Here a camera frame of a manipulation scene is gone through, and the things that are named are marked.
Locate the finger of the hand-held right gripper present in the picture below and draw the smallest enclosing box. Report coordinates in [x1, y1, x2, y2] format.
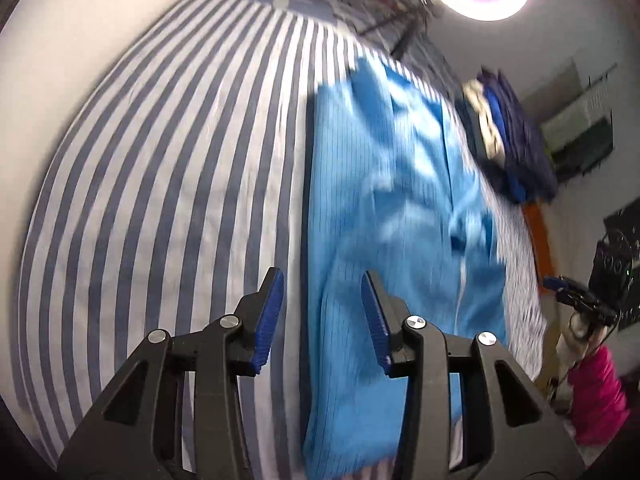
[544, 276, 618, 325]

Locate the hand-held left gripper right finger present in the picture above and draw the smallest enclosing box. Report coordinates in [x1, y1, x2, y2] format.
[361, 270, 586, 480]

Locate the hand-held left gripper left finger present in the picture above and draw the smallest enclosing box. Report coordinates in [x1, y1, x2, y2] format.
[56, 266, 286, 480]

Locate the light blue garment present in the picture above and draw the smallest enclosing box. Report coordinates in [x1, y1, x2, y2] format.
[300, 57, 511, 478]

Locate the person's right hand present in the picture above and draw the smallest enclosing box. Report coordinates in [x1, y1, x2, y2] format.
[570, 312, 606, 356]

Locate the window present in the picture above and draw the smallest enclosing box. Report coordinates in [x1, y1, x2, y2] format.
[604, 204, 640, 241]

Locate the orange bench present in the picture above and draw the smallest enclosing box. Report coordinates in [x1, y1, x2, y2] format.
[522, 205, 556, 286]

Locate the navy garment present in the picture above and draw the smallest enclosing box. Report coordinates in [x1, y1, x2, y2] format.
[475, 67, 558, 206]

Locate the striped towel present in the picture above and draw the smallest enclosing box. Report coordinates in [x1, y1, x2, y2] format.
[542, 100, 601, 151]

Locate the royal blue garment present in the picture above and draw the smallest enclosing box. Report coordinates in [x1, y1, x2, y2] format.
[487, 90, 526, 201]

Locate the striped quilt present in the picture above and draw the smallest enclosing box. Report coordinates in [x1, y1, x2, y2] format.
[15, 0, 551, 480]

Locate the beige patterned garment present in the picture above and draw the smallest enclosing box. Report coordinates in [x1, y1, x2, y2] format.
[462, 80, 506, 161]

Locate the black light tripod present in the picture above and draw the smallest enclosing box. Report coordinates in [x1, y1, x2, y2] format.
[360, 5, 436, 61]

